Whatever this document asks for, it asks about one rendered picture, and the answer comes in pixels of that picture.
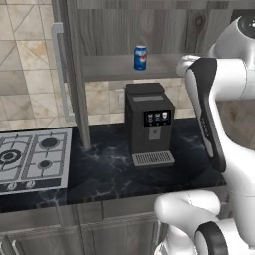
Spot blue soda can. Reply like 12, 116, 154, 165
133, 45, 148, 72

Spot grey drawer front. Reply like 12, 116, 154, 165
0, 202, 81, 234
101, 193, 161, 220

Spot grey gas hob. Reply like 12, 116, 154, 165
0, 127, 74, 196

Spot grey cabinet door handle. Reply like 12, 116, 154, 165
51, 22, 77, 123

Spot black coffee machine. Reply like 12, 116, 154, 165
124, 82, 176, 169

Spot grey wood wall cabinet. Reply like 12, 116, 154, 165
75, 0, 255, 83

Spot white wall outlet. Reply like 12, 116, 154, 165
114, 89, 126, 108

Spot grey wood cabinet door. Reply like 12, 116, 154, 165
50, 0, 92, 151

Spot grey base cabinet door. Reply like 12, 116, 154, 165
79, 214, 161, 255
0, 226, 83, 255

